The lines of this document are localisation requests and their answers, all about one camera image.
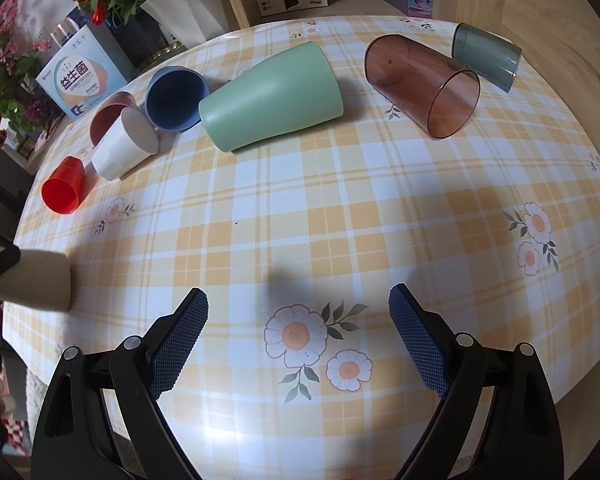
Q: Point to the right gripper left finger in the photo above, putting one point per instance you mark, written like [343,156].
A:
[74,437]

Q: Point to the probiotic product box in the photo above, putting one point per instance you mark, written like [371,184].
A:
[87,69]

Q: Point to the beige speckled cup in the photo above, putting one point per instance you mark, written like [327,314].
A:
[40,280]

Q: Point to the brown translucent cup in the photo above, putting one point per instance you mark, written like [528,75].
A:
[436,92]

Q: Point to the black chair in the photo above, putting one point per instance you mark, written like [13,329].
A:
[15,182]

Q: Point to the white paper cup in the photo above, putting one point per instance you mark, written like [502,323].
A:
[129,141]

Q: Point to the grey-green translucent cup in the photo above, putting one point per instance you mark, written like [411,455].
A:
[492,57]

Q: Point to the silver tin can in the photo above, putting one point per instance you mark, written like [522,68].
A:
[64,31]

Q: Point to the white flower pot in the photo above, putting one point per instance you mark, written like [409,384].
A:
[192,22]

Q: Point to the pink blossom plant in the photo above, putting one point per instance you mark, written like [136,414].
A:
[24,107]

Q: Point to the green cup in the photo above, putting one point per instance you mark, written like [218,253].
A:
[288,92]

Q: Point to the red plastic cup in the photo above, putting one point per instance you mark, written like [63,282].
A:
[62,190]

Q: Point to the blue cup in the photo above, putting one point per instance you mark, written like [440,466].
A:
[173,96]

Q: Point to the yellow plaid tablecloth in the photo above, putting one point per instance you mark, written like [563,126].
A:
[299,372]

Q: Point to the pink cup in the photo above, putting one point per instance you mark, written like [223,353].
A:
[108,113]

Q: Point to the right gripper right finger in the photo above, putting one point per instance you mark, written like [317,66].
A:
[521,438]

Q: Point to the gold tray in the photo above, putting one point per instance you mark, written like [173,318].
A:
[159,57]

